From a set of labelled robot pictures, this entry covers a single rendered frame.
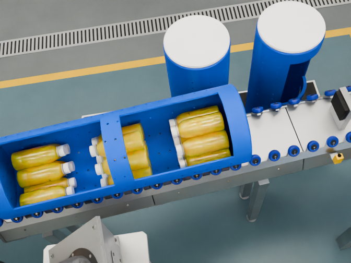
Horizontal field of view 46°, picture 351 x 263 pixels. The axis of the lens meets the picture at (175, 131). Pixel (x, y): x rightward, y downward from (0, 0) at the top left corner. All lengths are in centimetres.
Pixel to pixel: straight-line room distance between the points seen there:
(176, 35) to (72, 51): 155
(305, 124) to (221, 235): 100
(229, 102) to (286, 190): 130
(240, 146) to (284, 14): 72
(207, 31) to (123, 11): 166
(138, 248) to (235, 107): 53
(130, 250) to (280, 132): 75
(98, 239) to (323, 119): 103
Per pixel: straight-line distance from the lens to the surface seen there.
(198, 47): 175
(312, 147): 163
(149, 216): 253
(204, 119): 141
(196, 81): 177
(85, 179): 162
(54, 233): 198
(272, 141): 166
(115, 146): 134
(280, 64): 183
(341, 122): 169
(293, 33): 182
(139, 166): 143
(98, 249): 109
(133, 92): 291
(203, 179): 159
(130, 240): 131
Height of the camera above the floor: 241
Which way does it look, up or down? 63 degrees down
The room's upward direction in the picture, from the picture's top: 10 degrees counter-clockwise
